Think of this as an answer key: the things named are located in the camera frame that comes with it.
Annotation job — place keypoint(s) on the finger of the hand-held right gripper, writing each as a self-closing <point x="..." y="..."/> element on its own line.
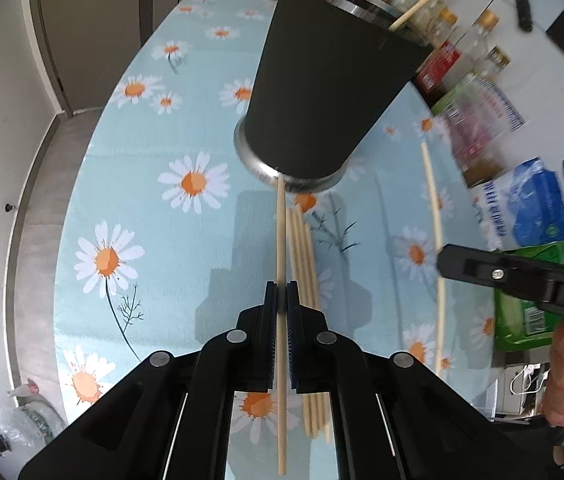
<point x="482" y="267"/>

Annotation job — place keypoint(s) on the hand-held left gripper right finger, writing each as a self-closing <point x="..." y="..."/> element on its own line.
<point x="292" y="340"/>

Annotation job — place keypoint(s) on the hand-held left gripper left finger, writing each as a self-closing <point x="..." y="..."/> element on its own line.
<point x="272" y="330"/>

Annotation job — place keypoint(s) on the long light wooden chopstick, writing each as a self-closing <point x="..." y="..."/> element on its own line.
<point x="280" y="240"/>
<point x="417" y="7"/>
<point x="434" y="210"/>

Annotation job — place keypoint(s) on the bunch of wooden chopsticks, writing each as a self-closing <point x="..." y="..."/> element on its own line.
<point x="302" y="255"/>

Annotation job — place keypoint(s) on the black cylindrical utensil holder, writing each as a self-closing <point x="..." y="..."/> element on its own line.
<point x="322" y="85"/>

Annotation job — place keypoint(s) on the white and blue bag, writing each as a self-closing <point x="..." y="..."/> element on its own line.
<point x="532" y="200"/>

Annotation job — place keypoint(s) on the green plastic bag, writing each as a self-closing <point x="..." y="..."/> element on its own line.
<point x="517" y="320"/>

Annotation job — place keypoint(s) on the brown powder packet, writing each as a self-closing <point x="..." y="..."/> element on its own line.
<point x="484" y="172"/>

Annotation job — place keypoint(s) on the clear packet with red print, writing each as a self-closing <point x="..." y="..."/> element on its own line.
<point x="477" y="130"/>

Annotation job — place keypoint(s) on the daisy print blue tablecloth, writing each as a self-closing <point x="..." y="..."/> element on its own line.
<point x="162" y="235"/>

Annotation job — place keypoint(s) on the row of condiment bottles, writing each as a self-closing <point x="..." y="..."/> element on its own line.
<point x="472" y="45"/>

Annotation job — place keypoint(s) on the crumpled clear plastic bag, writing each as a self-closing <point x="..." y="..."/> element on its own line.
<point x="32" y="415"/>

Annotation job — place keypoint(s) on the grey door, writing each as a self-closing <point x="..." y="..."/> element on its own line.
<point x="92" y="35"/>

